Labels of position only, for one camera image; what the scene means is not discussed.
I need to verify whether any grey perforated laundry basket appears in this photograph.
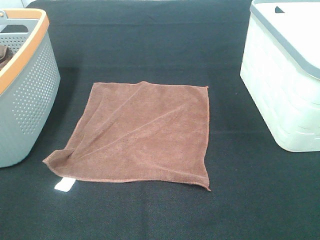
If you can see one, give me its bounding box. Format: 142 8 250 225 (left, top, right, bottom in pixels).
0 8 61 168

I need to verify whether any brown towel in basket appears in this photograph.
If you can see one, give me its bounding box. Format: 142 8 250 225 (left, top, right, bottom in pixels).
0 45 14 70

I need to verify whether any brown microfibre towel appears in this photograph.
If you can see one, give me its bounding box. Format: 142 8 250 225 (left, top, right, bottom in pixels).
44 81 210 189

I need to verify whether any white basket with grey rim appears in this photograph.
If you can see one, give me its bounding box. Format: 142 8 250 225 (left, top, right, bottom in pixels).
240 0 320 152

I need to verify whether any black table cloth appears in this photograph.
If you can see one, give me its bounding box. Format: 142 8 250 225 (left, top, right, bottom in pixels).
0 0 320 240

